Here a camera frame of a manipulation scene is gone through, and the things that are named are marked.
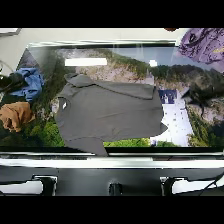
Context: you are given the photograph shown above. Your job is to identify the black cable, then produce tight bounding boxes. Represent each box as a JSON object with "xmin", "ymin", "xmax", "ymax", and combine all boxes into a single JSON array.
[{"xmin": 199, "ymin": 175, "xmax": 224, "ymax": 195}]

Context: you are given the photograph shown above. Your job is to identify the purple patterned garment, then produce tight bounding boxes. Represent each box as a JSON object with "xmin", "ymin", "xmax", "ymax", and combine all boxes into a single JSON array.
[{"xmin": 176, "ymin": 28, "xmax": 224, "ymax": 73}]

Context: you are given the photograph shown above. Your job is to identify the brown garment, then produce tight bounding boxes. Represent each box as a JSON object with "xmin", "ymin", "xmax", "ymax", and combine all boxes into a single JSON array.
[{"xmin": 0, "ymin": 101, "xmax": 36, "ymax": 134}]

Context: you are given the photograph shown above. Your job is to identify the blue garment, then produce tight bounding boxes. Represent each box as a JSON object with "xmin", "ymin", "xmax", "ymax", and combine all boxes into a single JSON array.
[{"xmin": 11, "ymin": 67, "xmax": 46, "ymax": 103}]

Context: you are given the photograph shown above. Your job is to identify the silver frame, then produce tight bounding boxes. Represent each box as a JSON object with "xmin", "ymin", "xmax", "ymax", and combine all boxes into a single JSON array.
[{"xmin": 0, "ymin": 151, "xmax": 224, "ymax": 197}]

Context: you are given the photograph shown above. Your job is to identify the grey T-shirt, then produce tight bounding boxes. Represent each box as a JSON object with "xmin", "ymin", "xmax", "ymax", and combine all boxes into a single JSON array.
[{"xmin": 54, "ymin": 72, "xmax": 169, "ymax": 157}]

